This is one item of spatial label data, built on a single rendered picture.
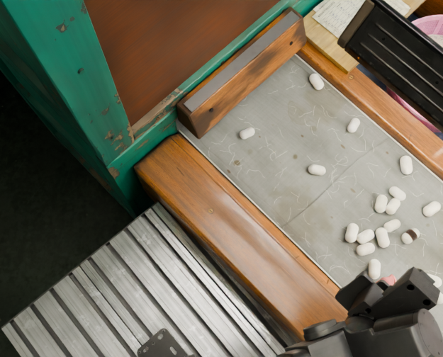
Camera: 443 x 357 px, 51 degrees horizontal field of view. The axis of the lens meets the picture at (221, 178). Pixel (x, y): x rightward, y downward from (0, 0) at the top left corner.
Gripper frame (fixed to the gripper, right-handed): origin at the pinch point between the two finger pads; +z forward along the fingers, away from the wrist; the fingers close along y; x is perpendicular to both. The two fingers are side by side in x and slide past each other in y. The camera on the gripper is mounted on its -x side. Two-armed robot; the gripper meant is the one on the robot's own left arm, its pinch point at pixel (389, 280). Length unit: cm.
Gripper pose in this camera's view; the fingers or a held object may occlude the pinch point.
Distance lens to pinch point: 79.6
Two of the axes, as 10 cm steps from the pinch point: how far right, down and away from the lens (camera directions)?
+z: 5.2, -3.2, 7.9
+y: -7.0, -6.9, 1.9
